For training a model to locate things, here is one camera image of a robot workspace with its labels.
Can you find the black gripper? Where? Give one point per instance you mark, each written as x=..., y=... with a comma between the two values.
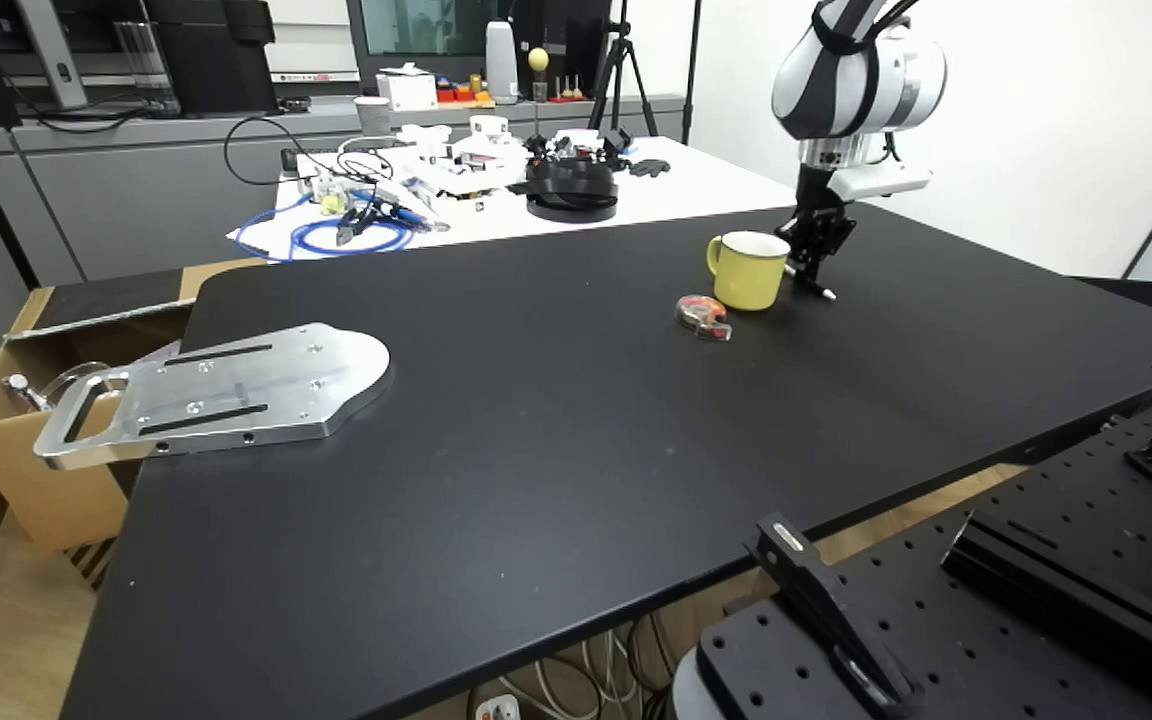
x=822, y=220

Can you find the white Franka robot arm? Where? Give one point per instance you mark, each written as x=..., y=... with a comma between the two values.
x=841, y=66

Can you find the yellow enamel mug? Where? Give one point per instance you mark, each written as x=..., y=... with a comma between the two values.
x=744, y=275

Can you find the white table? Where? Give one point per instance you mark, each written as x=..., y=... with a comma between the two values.
x=683, y=184

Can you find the black game controllers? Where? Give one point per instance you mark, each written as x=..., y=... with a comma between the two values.
x=637, y=161

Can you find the thin black stand pole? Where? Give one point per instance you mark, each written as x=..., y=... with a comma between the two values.
x=692, y=66

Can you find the black round headset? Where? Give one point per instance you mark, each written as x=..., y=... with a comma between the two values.
x=574, y=184

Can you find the yellow ball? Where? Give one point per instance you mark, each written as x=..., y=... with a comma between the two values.
x=536, y=60

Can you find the white electronics clutter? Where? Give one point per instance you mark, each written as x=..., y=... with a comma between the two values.
x=456, y=166

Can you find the white cylinder bottle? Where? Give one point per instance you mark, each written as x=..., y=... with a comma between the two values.
x=503, y=60

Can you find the small red objects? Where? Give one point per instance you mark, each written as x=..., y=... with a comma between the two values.
x=456, y=95

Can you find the black perforated breadboard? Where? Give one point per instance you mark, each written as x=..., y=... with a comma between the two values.
x=1003, y=642

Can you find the small white box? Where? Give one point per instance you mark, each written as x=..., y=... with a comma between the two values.
x=407, y=91

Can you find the dark glass window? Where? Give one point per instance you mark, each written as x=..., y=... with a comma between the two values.
x=431, y=27

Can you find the silver metal plate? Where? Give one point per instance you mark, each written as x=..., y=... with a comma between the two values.
x=231, y=392

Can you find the black computer tower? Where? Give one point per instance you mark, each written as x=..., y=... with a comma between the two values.
x=208, y=54

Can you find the grey cabinet counter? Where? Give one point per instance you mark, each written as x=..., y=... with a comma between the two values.
x=123, y=200

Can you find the large brown cardboard box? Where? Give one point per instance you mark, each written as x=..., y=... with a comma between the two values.
x=30, y=492

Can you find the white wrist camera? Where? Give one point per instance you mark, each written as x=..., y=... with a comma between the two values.
x=878, y=181

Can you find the black camera tripod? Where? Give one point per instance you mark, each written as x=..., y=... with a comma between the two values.
x=622, y=66

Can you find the black clamp bracket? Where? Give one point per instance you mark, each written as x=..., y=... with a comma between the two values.
x=830, y=614

